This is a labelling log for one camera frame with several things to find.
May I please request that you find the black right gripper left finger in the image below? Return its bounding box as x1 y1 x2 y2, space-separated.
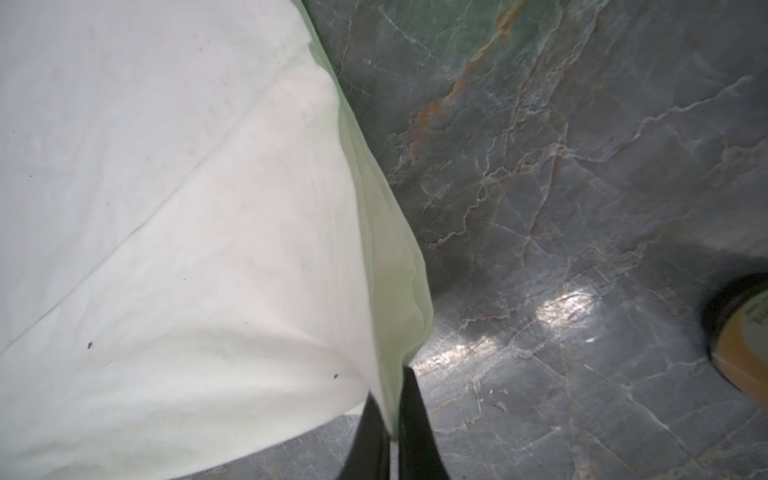
337 394 390 480

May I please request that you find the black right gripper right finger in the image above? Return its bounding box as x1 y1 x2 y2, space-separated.
398 367 450 480

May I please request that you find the white t-shirt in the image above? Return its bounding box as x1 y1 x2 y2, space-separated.
1 1 433 479

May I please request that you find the brown bottle orange cap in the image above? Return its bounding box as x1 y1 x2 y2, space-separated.
701 272 767 406

